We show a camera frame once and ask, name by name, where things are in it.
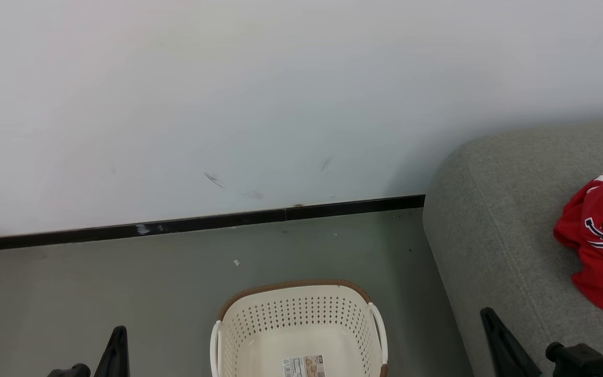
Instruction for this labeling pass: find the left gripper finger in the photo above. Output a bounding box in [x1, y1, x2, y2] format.
[94, 325, 131, 377]

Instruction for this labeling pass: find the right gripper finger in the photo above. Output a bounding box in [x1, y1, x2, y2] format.
[480, 307, 544, 377]

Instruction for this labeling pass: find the grey fabric ottoman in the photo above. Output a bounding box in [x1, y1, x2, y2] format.
[422, 119, 603, 377]

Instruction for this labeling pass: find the black baseboard strip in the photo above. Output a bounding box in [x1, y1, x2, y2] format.
[0, 194, 426, 254]

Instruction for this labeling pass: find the cream perforated laundry basket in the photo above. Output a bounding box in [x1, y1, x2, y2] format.
[209, 279, 389, 377]

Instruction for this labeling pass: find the red and white jersey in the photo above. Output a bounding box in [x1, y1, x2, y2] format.
[553, 172, 603, 324]

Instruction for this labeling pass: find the printed paper label sticker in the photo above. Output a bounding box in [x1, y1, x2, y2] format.
[282, 355, 326, 377]

